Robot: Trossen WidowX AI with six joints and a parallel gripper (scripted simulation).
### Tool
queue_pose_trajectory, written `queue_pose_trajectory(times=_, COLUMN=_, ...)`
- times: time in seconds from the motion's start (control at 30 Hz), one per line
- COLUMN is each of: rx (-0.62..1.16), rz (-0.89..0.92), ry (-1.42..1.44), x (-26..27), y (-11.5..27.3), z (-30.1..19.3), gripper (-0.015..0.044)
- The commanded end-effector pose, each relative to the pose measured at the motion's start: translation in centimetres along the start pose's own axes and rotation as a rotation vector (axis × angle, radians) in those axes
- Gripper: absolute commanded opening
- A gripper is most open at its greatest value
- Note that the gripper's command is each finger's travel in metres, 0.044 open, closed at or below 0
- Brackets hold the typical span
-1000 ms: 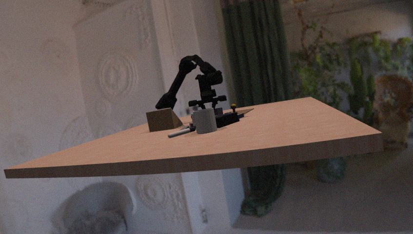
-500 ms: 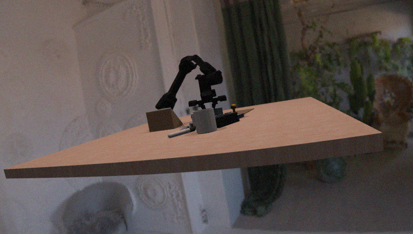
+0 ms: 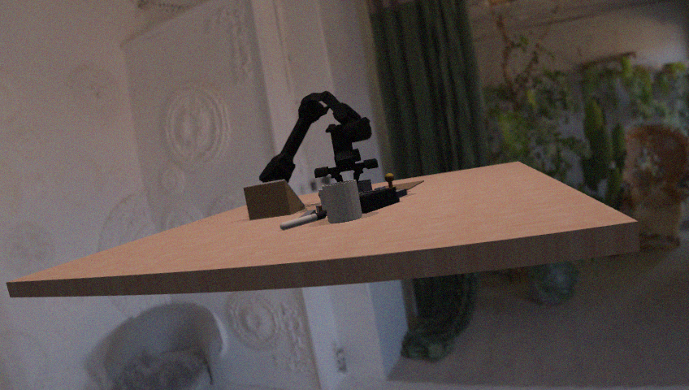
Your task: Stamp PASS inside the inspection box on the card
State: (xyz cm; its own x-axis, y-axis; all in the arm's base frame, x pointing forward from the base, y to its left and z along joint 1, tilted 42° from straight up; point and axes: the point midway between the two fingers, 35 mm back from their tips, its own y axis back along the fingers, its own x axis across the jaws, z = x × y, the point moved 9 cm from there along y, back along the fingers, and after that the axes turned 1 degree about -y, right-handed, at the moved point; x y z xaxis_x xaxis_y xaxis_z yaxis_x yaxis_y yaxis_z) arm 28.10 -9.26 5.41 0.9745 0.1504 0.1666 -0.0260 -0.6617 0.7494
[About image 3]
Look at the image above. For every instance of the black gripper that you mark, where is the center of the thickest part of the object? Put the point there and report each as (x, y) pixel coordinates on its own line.
(335, 172)

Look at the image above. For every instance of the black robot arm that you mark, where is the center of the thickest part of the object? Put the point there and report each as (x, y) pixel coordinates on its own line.
(351, 129)

